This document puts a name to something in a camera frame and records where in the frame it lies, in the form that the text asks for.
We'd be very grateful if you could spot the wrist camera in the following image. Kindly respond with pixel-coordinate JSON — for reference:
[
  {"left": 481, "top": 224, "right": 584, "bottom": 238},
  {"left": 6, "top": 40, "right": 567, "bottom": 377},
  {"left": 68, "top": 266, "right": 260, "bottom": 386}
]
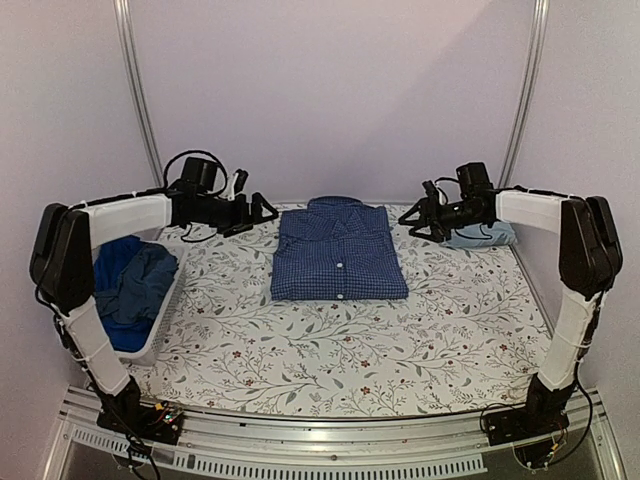
[
  {"left": 222, "top": 169, "right": 249, "bottom": 201},
  {"left": 422, "top": 180, "right": 448, "bottom": 207}
]

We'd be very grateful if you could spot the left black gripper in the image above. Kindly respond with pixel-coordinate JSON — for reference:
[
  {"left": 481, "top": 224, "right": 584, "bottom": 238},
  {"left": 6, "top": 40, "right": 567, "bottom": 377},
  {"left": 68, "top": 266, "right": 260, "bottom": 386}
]
[{"left": 199, "top": 193, "right": 281, "bottom": 239}]

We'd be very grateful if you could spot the light blue t-shirt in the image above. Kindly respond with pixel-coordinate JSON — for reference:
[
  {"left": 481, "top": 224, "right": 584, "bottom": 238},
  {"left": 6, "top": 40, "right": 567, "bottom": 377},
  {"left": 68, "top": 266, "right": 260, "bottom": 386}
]
[{"left": 442, "top": 221, "right": 517, "bottom": 249}]

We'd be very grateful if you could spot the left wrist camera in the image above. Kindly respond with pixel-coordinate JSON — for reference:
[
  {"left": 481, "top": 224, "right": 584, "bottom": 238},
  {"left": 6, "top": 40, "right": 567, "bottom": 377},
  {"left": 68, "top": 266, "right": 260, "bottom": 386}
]
[{"left": 222, "top": 169, "right": 249, "bottom": 201}]

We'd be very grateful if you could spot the slate blue garment in basket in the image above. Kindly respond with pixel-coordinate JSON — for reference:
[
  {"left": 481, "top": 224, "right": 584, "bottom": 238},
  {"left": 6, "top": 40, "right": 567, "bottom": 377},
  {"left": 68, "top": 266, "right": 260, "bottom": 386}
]
[{"left": 95, "top": 244, "right": 179, "bottom": 326}]

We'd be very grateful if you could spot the right aluminium frame post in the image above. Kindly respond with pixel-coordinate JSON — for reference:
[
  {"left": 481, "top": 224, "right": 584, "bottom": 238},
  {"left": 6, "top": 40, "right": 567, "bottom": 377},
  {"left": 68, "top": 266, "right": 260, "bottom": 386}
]
[{"left": 498, "top": 0, "right": 550, "bottom": 187}]

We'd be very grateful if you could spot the dark blue checkered shirt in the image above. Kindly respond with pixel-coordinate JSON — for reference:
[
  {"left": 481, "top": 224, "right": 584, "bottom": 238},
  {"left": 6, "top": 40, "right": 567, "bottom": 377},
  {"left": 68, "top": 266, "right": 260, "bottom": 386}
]
[{"left": 270, "top": 196, "right": 409, "bottom": 301}]

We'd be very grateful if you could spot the floral patterned table mat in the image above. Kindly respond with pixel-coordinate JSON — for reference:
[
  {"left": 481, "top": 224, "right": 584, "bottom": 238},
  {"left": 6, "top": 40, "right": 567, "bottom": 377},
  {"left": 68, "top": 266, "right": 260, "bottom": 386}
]
[{"left": 129, "top": 205, "right": 550, "bottom": 417}]

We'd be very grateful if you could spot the white plastic laundry basket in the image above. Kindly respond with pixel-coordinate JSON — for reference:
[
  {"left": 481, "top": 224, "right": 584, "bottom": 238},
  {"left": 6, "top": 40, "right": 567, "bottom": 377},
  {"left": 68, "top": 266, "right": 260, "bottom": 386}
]
[{"left": 60, "top": 238, "right": 188, "bottom": 366}]

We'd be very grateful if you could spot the left aluminium frame post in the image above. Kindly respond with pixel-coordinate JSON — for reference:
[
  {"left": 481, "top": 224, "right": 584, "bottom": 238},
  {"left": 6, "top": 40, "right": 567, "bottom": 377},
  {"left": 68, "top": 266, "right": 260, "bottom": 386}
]
[{"left": 113, "top": 0, "right": 163, "bottom": 186}]

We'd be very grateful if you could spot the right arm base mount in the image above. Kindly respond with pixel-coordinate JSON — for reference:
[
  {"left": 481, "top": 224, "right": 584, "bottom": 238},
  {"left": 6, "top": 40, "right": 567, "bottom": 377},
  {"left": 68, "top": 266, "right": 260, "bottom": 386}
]
[{"left": 479, "top": 403, "right": 569, "bottom": 446}]

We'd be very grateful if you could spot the front aluminium rail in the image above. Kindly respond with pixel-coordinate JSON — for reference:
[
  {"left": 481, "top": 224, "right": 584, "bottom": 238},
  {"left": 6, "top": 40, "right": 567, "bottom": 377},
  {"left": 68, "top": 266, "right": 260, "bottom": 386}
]
[{"left": 43, "top": 387, "right": 627, "bottom": 479}]

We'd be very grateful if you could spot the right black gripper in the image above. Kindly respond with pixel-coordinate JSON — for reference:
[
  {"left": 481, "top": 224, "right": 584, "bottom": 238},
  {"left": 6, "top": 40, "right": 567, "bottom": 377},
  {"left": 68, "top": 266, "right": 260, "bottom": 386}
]
[{"left": 397, "top": 197, "right": 483, "bottom": 244}]

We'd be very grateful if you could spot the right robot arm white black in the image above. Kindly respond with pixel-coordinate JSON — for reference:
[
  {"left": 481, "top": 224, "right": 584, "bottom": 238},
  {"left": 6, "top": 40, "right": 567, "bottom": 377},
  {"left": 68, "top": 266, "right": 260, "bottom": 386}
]
[{"left": 398, "top": 162, "right": 623, "bottom": 436}]

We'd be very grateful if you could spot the bright blue garment in basket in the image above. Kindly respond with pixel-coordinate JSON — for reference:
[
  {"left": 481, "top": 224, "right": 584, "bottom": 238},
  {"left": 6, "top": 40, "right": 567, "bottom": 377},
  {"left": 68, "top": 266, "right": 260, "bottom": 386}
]
[{"left": 93, "top": 236, "right": 157, "bottom": 353}]

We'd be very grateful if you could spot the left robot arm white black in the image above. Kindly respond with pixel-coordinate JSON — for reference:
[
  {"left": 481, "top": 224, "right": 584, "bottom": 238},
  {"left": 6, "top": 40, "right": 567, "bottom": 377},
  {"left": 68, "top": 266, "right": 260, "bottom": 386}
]
[{"left": 29, "top": 150, "right": 279, "bottom": 434}]

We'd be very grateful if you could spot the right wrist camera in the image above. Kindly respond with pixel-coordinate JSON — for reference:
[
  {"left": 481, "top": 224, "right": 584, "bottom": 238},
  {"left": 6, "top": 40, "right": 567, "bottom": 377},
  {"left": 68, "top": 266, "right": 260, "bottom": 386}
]
[{"left": 422, "top": 180, "right": 448, "bottom": 207}]

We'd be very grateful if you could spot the aluminium frame post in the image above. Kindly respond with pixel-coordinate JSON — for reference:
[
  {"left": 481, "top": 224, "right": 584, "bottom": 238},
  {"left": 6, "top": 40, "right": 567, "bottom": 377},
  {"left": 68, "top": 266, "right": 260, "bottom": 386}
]
[
  {"left": 113, "top": 0, "right": 163, "bottom": 186},
  {"left": 498, "top": 0, "right": 550, "bottom": 187}
]

